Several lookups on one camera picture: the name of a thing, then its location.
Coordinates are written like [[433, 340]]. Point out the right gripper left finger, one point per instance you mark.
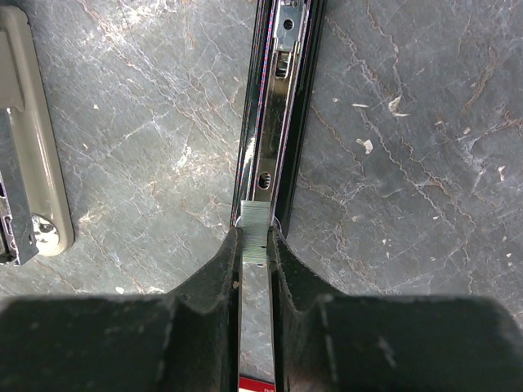
[[183, 340]]

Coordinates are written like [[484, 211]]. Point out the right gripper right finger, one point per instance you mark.
[[327, 340]]

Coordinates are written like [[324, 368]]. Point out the red white staple box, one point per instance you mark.
[[247, 384]]

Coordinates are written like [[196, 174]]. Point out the silver staple strip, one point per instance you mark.
[[255, 224]]

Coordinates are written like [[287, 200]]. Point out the silver and black stapler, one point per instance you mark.
[[35, 217]]

